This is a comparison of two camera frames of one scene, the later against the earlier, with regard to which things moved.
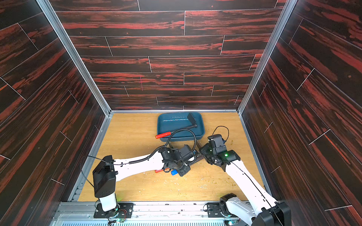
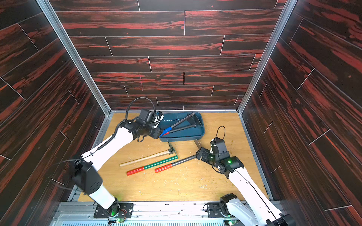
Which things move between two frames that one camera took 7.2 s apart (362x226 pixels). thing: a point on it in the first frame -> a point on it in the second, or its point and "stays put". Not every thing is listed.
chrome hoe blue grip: [174, 172] -> [192, 118]
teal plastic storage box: [170, 121] stays put
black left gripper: [183, 173] -> [157, 133]
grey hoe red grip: [193, 121] stays put
